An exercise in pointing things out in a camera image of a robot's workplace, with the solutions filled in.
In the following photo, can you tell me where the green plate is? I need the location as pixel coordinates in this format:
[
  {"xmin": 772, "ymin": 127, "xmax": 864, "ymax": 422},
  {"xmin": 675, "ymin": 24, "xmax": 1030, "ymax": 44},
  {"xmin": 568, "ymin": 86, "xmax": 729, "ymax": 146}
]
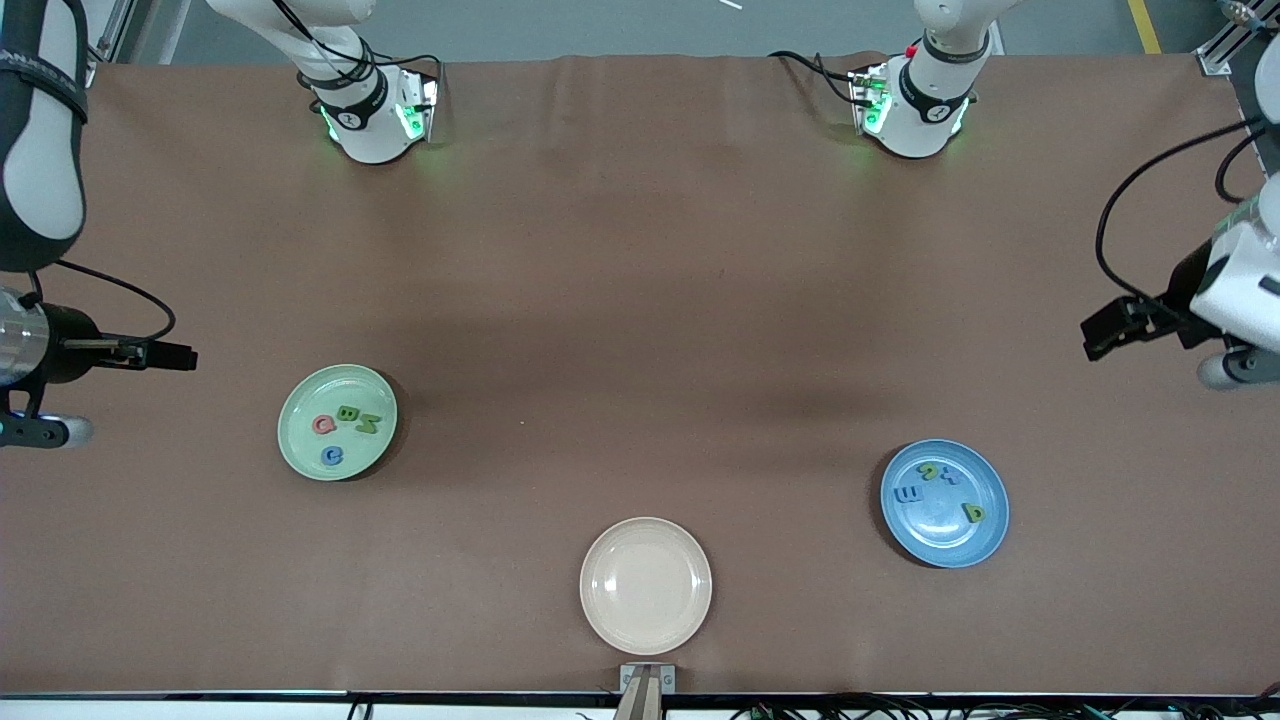
[{"xmin": 277, "ymin": 364, "xmax": 399, "ymax": 482}]

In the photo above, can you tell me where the blue plate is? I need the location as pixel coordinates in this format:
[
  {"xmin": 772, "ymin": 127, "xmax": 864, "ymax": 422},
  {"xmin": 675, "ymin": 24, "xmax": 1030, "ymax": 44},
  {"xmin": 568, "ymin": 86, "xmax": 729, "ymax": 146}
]
[{"xmin": 880, "ymin": 439, "xmax": 1011, "ymax": 570}]

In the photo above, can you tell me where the brown table cover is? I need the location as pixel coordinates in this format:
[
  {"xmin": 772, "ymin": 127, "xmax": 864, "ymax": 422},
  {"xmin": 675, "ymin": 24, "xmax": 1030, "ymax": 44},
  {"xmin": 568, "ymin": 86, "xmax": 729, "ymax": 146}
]
[{"xmin": 0, "ymin": 52, "xmax": 1280, "ymax": 696}]

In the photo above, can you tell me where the beige plate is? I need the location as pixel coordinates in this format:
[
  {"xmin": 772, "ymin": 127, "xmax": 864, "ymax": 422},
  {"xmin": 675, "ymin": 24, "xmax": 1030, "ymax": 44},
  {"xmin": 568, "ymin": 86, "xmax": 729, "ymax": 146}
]
[{"xmin": 579, "ymin": 516, "xmax": 713, "ymax": 657}]

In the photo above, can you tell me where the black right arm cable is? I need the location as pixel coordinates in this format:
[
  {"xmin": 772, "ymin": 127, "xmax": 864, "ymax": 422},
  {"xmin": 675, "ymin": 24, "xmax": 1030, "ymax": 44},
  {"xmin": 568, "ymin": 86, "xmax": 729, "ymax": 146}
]
[{"xmin": 40, "ymin": 258, "xmax": 178, "ymax": 343}]

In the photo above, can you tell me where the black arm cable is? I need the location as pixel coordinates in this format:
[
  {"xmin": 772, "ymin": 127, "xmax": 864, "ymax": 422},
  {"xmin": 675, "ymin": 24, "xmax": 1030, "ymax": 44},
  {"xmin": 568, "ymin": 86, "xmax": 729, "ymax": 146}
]
[
  {"xmin": 40, "ymin": 258, "xmax": 178, "ymax": 343},
  {"xmin": 1095, "ymin": 115, "xmax": 1269, "ymax": 306}
]

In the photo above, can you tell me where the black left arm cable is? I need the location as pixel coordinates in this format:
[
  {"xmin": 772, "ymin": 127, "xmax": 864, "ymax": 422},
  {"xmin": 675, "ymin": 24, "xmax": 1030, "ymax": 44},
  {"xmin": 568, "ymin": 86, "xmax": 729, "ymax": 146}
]
[{"xmin": 1095, "ymin": 115, "xmax": 1269, "ymax": 306}]

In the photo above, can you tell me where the aluminium frame profile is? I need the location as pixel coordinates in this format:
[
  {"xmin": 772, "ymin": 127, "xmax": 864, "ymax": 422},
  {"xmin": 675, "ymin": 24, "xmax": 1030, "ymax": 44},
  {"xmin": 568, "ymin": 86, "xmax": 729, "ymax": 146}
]
[
  {"xmin": 1198, "ymin": 0, "xmax": 1280, "ymax": 77},
  {"xmin": 86, "ymin": 0, "xmax": 136, "ymax": 73}
]

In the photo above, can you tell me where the black right base cable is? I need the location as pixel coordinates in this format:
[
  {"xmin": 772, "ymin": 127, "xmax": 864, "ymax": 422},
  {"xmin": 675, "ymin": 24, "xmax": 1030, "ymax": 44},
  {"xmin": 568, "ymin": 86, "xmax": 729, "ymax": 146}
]
[{"xmin": 355, "ymin": 40, "xmax": 446, "ymax": 101}]

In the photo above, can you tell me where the black base cable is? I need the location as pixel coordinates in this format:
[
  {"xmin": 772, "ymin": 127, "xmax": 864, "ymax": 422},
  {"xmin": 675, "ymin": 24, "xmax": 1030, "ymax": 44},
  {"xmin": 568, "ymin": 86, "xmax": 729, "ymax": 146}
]
[
  {"xmin": 355, "ymin": 40, "xmax": 446, "ymax": 101},
  {"xmin": 768, "ymin": 50, "xmax": 871, "ymax": 106}
]

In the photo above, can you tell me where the black left base cable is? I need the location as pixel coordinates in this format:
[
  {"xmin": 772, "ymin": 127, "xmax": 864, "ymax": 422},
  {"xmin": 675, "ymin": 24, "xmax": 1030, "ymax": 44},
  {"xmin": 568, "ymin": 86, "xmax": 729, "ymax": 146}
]
[{"xmin": 768, "ymin": 50, "xmax": 871, "ymax": 106}]

